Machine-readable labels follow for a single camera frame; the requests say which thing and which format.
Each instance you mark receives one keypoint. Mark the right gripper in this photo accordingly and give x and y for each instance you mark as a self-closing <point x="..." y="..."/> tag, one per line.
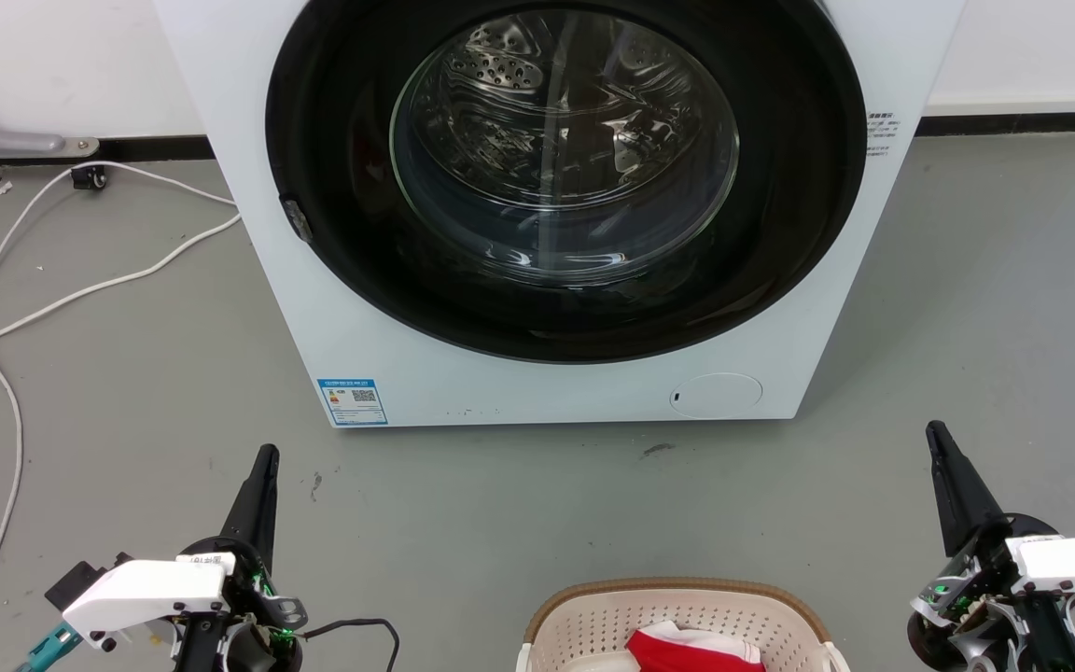
<point x="995" y="621"/>

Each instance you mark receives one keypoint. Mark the steel washer drum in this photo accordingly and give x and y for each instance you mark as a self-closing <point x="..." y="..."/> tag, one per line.
<point x="565" y="140"/>

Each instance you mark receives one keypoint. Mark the white front-load washing machine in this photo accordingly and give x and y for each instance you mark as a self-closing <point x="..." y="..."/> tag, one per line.
<point x="500" y="392"/>

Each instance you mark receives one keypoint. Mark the black round washer door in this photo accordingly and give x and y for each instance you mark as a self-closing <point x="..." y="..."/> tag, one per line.
<point x="332" y="187"/>

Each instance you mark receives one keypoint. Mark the red and white garment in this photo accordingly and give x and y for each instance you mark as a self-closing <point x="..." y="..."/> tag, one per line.
<point x="687" y="649"/>

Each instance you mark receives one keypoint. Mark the beige perforated laundry basket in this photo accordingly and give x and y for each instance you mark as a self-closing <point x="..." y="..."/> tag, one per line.
<point x="593" y="621"/>

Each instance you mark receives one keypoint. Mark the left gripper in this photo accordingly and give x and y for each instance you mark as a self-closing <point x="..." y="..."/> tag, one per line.
<point x="220" y="644"/>

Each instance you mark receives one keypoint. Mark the round white filter cover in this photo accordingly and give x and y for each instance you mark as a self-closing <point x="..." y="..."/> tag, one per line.
<point x="715" y="396"/>

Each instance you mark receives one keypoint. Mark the small printed text sticker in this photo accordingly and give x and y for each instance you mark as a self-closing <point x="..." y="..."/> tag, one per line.
<point x="880" y="133"/>

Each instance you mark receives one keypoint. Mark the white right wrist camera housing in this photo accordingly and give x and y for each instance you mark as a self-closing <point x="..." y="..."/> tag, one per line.
<point x="1074" y="565"/>

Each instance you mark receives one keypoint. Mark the blue energy label sticker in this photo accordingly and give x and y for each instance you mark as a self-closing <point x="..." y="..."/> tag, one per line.
<point x="352" y="401"/>

